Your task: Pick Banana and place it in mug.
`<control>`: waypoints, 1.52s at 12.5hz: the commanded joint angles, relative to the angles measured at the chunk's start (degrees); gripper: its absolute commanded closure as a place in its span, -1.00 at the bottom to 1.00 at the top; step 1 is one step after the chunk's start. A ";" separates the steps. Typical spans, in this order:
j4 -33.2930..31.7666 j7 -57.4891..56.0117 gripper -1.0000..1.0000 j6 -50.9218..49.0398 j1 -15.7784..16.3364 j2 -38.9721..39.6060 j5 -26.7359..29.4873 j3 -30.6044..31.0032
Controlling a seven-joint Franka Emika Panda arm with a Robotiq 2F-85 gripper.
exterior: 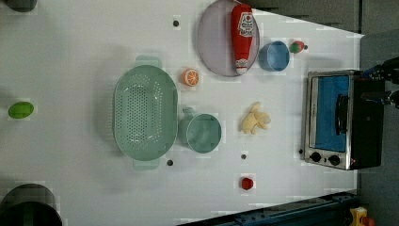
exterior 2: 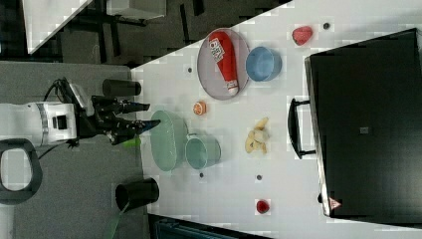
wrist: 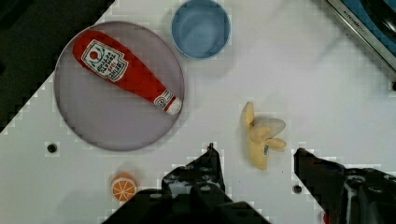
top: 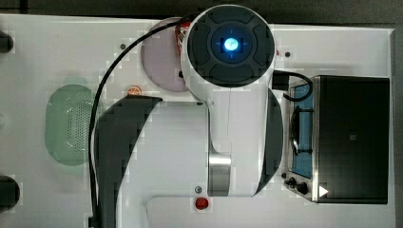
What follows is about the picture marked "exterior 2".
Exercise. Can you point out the grey round plate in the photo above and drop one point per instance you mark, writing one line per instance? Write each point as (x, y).
(209, 75)

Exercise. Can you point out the peeled plush banana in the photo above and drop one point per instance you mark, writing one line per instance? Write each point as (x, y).
(257, 137)

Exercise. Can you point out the orange slice toy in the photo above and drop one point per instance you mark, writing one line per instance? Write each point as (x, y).
(200, 108)

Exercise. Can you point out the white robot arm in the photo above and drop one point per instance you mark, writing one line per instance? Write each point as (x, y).
(25, 128)

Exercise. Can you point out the black cylinder post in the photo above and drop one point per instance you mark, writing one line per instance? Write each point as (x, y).
(136, 194)
(119, 88)

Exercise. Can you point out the black cylinder post upper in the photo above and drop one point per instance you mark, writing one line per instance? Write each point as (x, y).
(119, 88)

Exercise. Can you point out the blue bowl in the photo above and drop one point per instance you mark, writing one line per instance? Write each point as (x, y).
(263, 64)

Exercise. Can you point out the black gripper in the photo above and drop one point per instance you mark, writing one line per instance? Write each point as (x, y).
(104, 120)

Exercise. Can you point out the black cylinder post lower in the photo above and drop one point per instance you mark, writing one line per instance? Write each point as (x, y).
(136, 194)

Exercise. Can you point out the red plush ketchup bottle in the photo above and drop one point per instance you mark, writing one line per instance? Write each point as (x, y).
(223, 53)

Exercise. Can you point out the green perforated colander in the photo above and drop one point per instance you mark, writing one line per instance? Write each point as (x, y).
(168, 140)

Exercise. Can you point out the small red toy fruit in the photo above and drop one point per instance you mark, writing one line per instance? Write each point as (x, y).
(262, 206)

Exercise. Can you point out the red strawberry toy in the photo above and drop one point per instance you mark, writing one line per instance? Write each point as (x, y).
(302, 35)

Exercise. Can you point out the black toaster oven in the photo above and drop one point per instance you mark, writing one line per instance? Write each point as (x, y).
(365, 101)

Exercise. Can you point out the green mug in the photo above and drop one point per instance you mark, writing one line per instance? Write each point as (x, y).
(202, 150)

